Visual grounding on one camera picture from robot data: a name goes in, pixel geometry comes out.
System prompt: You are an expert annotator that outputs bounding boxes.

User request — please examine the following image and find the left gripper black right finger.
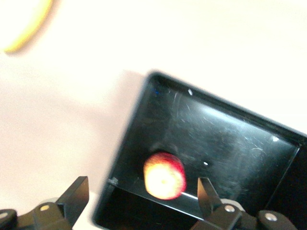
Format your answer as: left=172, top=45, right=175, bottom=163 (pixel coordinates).
left=193, top=177, right=243, bottom=230

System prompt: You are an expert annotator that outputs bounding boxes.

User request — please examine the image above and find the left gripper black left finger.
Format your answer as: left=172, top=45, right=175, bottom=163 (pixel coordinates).
left=31, top=176, right=90, bottom=230

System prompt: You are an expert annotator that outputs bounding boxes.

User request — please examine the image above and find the black plastic box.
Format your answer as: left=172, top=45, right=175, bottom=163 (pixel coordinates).
left=92, top=70, right=307, bottom=230

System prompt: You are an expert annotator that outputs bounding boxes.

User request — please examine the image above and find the small red yellow apple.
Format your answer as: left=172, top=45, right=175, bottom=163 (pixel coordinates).
left=143, top=152, right=187, bottom=201

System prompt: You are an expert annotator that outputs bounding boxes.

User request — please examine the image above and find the yellow banana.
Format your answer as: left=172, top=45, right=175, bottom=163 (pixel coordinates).
left=2, top=0, right=55, bottom=54

